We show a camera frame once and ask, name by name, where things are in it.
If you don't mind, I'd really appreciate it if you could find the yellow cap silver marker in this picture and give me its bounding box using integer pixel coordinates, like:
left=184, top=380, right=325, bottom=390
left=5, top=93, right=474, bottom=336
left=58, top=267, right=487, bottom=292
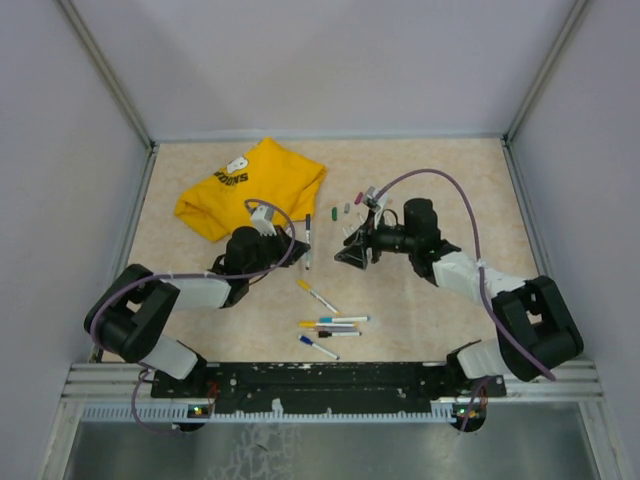
left=298, top=321, right=356, bottom=330

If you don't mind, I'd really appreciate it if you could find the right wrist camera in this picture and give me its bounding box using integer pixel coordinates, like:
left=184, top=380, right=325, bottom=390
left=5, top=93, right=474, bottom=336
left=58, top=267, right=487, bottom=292
left=362, top=186, right=389, bottom=222

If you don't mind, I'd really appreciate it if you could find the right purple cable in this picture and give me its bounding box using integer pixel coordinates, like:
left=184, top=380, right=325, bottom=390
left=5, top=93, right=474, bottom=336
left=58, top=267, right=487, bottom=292
left=374, top=168, right=557, bottom=434

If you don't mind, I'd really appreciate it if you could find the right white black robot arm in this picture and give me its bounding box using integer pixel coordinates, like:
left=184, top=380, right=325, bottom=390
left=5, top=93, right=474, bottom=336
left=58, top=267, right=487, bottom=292
left=334, top=198, right=584, bottom=396

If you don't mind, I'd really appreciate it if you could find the black cap marker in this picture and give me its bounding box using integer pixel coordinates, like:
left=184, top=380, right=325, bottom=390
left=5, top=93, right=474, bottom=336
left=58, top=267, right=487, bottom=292
left=317, top=330, right=362, bottom=338

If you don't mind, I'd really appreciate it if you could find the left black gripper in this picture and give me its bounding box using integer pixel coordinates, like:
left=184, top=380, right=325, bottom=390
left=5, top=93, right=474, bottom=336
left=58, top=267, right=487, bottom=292
left=244, top=224, right=309, bottom=280

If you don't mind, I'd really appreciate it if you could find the yellow printed t-shirt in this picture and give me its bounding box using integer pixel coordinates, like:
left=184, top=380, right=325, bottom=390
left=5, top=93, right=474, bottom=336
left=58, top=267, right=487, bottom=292
left=174, top=137, right=327, bottom=242

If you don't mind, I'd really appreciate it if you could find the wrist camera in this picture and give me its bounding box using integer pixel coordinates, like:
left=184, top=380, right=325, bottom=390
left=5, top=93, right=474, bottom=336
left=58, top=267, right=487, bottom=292
left=362, top=186, right=389, bottom=222
left=250, top=205, right=277, bottom=236

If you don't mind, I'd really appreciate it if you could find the yellow cap short marker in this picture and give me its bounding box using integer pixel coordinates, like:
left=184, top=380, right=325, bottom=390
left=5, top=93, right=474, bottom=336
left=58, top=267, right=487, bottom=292
left=297, top=279, right=340, bottom=315

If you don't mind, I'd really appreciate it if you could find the blue cap whiteboard marker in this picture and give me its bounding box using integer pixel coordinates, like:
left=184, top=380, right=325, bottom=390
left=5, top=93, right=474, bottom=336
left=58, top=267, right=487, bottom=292
left=298, top=335, right=340, bottom=360

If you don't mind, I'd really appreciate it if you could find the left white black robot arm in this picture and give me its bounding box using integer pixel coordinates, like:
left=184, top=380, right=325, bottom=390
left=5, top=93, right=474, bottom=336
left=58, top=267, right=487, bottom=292
left=84, top=226, right=310, bottom=397

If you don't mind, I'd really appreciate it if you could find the cyan cap marker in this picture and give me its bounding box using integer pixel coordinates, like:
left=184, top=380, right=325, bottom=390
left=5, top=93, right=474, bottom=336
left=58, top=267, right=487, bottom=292
left=318, top=316, right=371, bottom=324

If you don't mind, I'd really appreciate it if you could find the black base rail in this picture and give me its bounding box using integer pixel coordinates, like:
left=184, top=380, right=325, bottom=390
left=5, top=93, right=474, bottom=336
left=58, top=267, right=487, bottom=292
left=151, top=360, right=506, bottom=431

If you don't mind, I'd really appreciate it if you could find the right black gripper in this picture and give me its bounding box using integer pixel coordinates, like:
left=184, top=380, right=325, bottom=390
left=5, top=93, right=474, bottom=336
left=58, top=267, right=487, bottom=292
left=335, top=209, right=417, bottom=270

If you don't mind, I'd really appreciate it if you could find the navy cap rainbow marker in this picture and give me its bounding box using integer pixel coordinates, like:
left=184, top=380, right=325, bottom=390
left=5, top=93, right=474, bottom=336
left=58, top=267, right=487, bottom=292
left=305, top=213, right=312, bottom=271

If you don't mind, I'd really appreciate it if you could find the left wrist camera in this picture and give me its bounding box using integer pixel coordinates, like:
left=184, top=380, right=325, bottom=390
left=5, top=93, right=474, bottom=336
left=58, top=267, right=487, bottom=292
left=250, top=205, right=277, bottom=236

